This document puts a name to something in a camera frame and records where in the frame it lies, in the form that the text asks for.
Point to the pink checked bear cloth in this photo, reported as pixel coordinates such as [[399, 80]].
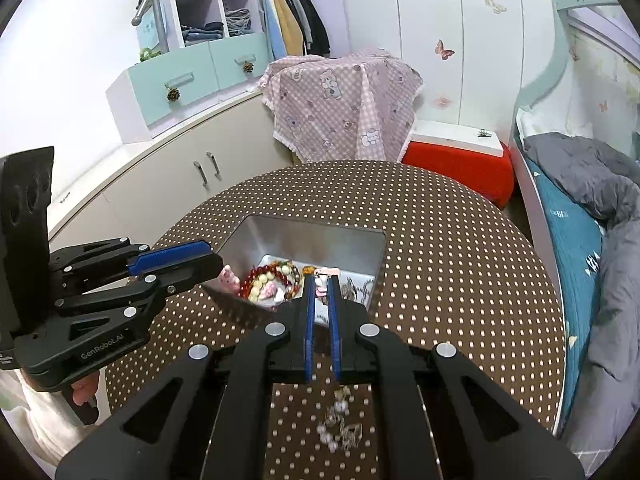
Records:
[[340, 110]]

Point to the small green toy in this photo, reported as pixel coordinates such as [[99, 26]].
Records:
[[147, 53]]

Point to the folded grey jeans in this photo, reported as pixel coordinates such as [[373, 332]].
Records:
[[240, 21]]

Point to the brown polka-dot tablecloth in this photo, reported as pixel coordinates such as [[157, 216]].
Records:
[[450, 285]]

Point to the grey metal box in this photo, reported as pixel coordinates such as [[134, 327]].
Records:
[[310, 240]]

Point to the teal drawer unit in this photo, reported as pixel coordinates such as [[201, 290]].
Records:
[[200, 75]]

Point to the beige cabinet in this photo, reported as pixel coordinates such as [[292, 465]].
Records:
[[150, 185]]

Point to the pink figure charm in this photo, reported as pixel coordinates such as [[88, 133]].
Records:
[[227, 280]]

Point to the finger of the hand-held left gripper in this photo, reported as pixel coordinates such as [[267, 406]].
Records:
[[195, 272], [170, 256]]

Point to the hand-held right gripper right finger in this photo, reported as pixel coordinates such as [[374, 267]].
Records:
[[334, 325]]

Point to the red box with white top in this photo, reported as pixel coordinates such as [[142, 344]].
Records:
[[460, 175]]

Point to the pine cone drawer knob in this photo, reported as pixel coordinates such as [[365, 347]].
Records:
[[173, 94], [248, 66]]

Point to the yellow butterfly sticker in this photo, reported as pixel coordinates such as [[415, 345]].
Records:
[[495, 2]]

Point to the person's left hand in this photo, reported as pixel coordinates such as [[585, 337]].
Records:
[[82, 391]]

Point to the grey duvet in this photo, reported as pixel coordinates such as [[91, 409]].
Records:
[[600, 175]]

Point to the pink dark butterfly sticker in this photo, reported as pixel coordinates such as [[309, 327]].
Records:
[[444, 50]]

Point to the folded blue jeans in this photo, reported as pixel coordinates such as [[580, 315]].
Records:
[[200, 34]]

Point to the person's left forearm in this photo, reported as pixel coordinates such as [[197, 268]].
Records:
[[40, 425]]

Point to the hanging yellow garment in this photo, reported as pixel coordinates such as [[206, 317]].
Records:
[[290, 20]]

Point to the pale pink butterfly sticker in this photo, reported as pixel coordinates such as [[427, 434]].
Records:
[[442, 102]]

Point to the small dark clip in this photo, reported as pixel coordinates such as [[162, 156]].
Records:
[[482, 133]]

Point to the hanging dark garment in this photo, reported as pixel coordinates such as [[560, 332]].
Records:
[[312, 20]]

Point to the pink white charm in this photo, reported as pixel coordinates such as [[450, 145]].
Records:
[[322, 280]]

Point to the teal bedsheet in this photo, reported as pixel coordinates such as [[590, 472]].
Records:
[[570, 260]]

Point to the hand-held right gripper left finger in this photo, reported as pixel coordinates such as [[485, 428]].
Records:
[[310, 320]]

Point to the hanging light blue garment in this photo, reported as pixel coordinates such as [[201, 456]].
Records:
[[272, 20]]

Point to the teal curved bed headboard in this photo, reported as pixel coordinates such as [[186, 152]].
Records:
[[555, 60]]

